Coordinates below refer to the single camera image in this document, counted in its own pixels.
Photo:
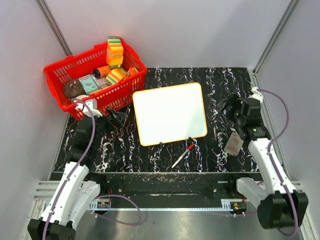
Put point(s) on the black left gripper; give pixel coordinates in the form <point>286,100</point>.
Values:
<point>111,123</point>

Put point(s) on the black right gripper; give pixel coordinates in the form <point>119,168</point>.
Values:
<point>232,100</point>

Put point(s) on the yellow framed whiteboard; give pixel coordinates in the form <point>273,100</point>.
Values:
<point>170,114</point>

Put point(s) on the red capped whiteboard marker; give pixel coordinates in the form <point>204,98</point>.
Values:
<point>183,155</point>

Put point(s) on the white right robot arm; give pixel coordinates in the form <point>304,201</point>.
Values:
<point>279,205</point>

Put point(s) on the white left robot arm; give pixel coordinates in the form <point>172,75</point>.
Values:
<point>78,185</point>

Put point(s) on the red plastic shopping basket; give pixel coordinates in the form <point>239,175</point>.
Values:
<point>73,67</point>

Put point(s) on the white round lid container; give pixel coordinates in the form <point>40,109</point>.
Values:
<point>80,98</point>

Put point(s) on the yellow green sponge pack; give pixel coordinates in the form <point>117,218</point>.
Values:
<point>116,75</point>

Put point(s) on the teal small box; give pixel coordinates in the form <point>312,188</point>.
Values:
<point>88,83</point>

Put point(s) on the orange snack packet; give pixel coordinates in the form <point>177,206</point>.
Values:
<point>131,71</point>

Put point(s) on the orange cylindrical bottle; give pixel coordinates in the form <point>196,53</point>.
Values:
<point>101,72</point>

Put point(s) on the brown round bread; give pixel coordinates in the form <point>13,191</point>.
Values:
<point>73,88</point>

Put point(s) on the orange sponge daddy box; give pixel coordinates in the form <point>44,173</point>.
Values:
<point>114,52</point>

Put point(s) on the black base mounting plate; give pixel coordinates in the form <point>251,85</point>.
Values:
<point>174,191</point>

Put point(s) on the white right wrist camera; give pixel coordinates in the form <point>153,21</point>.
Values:
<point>255,94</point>

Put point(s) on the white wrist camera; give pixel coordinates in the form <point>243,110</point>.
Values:
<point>88,107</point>
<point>255,94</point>

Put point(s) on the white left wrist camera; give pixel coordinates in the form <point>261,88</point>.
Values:
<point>88,107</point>

